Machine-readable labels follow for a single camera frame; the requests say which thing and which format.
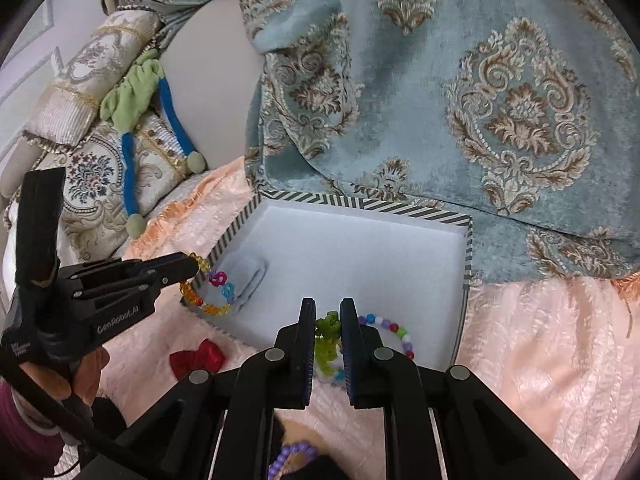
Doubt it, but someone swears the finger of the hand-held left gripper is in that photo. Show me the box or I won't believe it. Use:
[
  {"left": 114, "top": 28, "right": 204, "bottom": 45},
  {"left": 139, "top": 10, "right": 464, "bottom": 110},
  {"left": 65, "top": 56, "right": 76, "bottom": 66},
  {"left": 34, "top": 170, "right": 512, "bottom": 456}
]
[
  {"left": 70, "top": 272, "right": 168, "bottom": 323},
  {"left": 59, "top": 252, "right": 201, "bottom": 286}
]

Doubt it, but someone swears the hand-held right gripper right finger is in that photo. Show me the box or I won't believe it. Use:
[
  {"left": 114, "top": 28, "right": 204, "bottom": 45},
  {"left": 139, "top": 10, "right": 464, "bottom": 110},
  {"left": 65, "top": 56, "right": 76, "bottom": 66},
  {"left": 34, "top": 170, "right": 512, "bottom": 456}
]
[{"left": 339, "top": 298, "right": 576, "bottom": 480}]

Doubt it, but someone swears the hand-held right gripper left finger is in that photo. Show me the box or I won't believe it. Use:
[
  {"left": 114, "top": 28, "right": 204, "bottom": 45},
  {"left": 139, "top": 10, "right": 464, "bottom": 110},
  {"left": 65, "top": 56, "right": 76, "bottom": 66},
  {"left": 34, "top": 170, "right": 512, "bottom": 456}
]
[{"left": 82, "top": 298, "right": 317, "bottom": 480}]

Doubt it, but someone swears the green bead bracelet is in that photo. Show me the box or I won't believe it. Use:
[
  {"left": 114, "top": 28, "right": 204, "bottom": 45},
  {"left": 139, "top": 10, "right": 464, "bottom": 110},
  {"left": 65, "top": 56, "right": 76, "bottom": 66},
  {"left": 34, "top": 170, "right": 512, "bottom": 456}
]
[{"left": 314, "top": 311, "right": 344, "bottom": 382}]

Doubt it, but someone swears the rainbow bead bracelet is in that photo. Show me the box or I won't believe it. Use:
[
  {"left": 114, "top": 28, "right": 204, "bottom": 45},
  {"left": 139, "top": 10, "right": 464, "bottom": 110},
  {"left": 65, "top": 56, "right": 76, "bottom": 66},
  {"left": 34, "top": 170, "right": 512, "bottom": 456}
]
[{"left": 179, "top": 253, "right": 237, "bottom": 318}]

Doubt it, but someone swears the striped jewelry box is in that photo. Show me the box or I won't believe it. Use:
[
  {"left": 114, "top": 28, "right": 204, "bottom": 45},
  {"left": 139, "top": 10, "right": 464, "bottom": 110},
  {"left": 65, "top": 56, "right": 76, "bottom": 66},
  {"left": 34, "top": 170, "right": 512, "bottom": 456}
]
[{"left": 179, "top": 191, "right": 475, "bottom": 368}]

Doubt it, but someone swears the person's left forearm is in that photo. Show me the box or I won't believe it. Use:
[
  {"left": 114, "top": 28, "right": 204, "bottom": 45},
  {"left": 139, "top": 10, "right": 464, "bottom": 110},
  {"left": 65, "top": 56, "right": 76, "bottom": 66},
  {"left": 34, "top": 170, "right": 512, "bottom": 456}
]
[{"left": 0, "top": 379, "right": 65, "bottom": 477}]

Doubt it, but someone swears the person's left hand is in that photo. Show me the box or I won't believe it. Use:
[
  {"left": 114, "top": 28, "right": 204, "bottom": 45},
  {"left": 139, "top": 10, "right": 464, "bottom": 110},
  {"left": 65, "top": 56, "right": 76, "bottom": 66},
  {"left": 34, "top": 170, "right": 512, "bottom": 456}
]
[{"left": 20, "top": 346, "right": 112, "bottom": 407}]

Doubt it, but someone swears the grey cloth roll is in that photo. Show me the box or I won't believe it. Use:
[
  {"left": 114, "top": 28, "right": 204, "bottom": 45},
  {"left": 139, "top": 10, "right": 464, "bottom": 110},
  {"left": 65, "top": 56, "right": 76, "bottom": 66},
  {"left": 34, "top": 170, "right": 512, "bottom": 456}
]
[{"left": 219, "top": 257, "right": 269, "bottom": 312}]

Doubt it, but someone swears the red bow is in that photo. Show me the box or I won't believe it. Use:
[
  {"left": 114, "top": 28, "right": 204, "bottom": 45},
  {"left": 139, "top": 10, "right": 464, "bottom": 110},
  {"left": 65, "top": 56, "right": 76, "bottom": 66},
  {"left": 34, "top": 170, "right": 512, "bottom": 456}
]
[{"left": 168, "top": 338, "right": 225, "bottom": 377}]

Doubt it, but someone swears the cream floral embroidered pillow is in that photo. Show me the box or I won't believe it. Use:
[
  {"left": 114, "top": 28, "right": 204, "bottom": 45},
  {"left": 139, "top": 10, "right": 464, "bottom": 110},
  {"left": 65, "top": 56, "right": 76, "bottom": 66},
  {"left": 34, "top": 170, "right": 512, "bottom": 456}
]
[{"left": 7, "top": 109, "right": 207, "bottom": 263}]

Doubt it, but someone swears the dark cloth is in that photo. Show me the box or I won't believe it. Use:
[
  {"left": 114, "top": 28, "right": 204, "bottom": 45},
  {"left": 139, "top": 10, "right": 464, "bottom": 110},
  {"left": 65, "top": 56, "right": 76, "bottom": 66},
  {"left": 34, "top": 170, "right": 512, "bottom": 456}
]
[{"left": 272, "top": 410, "right": 353, "bottom": 480}]

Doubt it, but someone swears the green and blue plush toy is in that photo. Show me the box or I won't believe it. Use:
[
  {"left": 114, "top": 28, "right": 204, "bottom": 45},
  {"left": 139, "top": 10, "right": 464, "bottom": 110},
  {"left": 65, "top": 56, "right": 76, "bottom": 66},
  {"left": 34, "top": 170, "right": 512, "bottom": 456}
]
[{"left": 99, "top": 50, "right": 209, "bottom": 239}]

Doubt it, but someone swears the beige padded headboard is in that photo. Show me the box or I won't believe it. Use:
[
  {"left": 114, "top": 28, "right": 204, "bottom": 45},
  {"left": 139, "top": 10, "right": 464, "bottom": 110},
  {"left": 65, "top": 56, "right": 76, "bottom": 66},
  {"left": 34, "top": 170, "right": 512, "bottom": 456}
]
[{"left": 0, "top": 0, "right": 267, "bottom": 198}]

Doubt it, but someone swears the cream striped embroidered pillow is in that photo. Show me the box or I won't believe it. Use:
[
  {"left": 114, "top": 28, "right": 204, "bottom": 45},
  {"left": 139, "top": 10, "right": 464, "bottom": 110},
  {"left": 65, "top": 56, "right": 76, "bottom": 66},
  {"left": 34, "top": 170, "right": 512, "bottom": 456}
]
[{"left": 22, "top": 9, "right": 163, "bottom": 150}]

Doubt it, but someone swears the blue damask blanket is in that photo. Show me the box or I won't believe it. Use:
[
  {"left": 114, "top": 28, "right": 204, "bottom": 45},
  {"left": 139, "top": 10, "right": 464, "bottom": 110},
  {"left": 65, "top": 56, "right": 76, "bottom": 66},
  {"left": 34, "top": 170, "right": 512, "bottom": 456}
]
[{"left": 107, "top": 0, "right": 640, "bottom": 281}]

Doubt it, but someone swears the white blue red bead bracelet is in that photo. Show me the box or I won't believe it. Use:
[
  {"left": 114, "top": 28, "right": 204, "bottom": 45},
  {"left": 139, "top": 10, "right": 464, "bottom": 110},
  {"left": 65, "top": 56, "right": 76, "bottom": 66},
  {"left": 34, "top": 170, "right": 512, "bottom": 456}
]
[{"left": 330, "top": 313, "right": 416, "bottom": 386}]

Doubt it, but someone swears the purple bead bracelet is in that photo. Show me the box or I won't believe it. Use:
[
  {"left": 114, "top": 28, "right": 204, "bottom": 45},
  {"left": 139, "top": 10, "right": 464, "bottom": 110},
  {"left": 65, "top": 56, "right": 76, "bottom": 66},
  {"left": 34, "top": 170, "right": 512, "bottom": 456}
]
[{"left": 267, "top": 439, "right": 319, "bottom": 480}]

